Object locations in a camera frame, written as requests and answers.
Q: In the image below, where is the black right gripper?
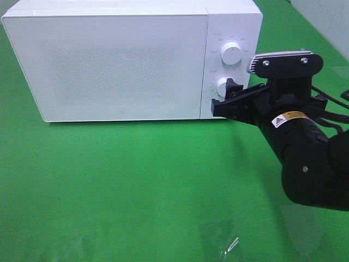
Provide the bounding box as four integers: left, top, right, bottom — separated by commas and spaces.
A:
211, 78, 308, 128

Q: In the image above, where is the white microwave knob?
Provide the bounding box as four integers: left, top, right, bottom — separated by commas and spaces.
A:
220, 41, 243, 65
216, 77, 228, 98

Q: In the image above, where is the white microwave door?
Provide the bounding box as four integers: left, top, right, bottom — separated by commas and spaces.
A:
3, 15, 207, 122

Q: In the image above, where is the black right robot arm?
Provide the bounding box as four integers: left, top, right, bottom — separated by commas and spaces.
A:
212, 79, 348, 211

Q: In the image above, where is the white microwave oven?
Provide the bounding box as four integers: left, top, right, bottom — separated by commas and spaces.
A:
1, 1, 263, 120

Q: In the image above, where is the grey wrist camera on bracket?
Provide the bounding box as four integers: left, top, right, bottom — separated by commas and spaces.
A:
246, 51, 323, 111

